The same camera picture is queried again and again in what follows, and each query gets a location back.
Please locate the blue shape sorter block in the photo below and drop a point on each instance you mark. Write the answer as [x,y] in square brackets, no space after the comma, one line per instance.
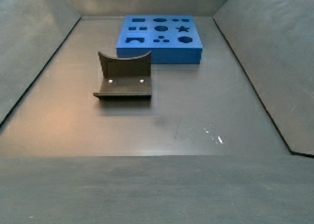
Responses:
[167,35]

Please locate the black curved holder bracket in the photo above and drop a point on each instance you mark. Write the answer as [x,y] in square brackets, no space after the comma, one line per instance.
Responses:
[125,76]

